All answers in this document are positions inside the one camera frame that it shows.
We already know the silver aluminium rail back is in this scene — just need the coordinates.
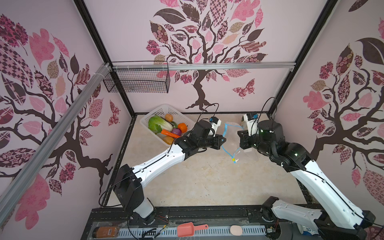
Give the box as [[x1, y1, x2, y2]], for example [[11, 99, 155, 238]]
[[113, 62, 296, 71]]

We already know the white cable tray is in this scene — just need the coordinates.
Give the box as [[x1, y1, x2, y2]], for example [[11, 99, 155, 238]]
[[117, 226, 267, 239]]

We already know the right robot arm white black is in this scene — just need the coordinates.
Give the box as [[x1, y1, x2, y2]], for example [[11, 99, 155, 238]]
[[238, 120, 376, 240]]

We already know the yellow brown potato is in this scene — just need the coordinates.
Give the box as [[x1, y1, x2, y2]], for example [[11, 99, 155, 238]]
[[163, 136, 175, 145]]

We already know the silver aluminium rail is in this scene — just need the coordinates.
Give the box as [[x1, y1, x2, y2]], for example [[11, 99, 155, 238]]
[[1, 63, 111, 224], [113, 62, 296, 71]]

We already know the orange bell pepper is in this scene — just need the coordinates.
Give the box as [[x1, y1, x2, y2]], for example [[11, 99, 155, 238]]
[[178, 123, 188, 133]]

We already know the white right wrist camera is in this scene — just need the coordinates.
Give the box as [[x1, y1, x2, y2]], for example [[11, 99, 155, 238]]
[[242, 112, 259, 136]]

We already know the beige oval sponge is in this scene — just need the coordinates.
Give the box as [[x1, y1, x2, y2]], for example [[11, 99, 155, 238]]
[[230, 225, 243, 236]]

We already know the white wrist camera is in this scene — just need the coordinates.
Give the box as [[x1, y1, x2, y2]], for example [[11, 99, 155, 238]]
[[209, 117, 222, 136], [242, 112, 259, 136]]

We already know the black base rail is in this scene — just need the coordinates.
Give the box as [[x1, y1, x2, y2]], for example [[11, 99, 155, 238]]
[[81, 205, 294, 240]]

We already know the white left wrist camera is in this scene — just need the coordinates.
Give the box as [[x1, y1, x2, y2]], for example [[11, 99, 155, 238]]
[[209, 117, 222, 136]]

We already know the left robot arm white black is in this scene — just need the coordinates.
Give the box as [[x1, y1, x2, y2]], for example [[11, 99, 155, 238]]
[[112, 117, 226, 225]]

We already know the green napa cabbage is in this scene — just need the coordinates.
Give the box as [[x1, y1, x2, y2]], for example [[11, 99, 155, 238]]
[[148, 115, 173, 134]]

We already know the black wire wall basket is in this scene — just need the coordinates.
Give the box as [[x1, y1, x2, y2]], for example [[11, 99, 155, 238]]
[[103, 60, 171, 94]]

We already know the pink plastic scoop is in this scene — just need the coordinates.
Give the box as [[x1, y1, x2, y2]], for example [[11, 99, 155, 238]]
[[177, 222, 209, 238]]

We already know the orange carrot with leaves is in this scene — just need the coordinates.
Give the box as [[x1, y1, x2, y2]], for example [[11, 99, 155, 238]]
[[160, 130, 181, 139]]

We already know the small orange fruit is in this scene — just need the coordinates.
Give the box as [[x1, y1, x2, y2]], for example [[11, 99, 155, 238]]
[[165, 114, 174, 122]]

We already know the silver aluminium rail left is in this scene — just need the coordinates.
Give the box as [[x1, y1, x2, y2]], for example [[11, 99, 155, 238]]
[[1, 63, 111, 224]]

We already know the clear zip top bag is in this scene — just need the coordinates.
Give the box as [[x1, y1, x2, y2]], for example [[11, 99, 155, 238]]
[[221, 122, 256, 164]]

